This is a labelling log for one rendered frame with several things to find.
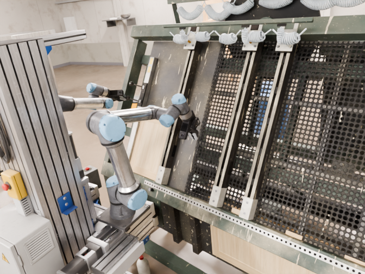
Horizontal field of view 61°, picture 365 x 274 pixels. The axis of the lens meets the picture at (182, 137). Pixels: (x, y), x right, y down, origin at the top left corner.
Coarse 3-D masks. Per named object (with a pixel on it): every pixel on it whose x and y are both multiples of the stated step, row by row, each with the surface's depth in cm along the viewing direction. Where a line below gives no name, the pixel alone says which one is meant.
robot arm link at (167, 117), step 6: (162, 108) 173; (168, 108) 170; (174, 108) 169; (156, 114) 173; (162, 114) 169; (168, 114) 167; (174, 114) 168; (180, 114) 173; (162, 120) 167; (168, 120) 167; (174, 120) 170; (168, 126) 168
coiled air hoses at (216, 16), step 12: (252, 0) 241; (264, 0) 231; (276, 0) 225; (288, 0) 219; (300, 0) 214; (312, 0) 209; (324, 0) 205; (336, 0) 199; (348, 0) 195; (360, 0) 191; (180, 12) 284; (192, 12) 276; (216, 12) 263; (228, 12) 253; (240, 12) 247
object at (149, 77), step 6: (156, 60) 257; (150, 66) 256; (150, 72) 255; (150, 78) 256; (150, 84) 257; (144, 96) 255; (144, 102) 256; (138, 126) 256; (132, 132) 257; (132, 138) 256; (132, 144) 255; (132, 150) 256
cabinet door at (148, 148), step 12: (156, 120) 245; (144, 132) 252; (156, 132) 244; (144, 144) 250; (156, 144) 242; (132, 156) 256; (144, 156) 248; (156, 156) 240; (132, 168) 254; (144, 168) 246; (156, 168) 238
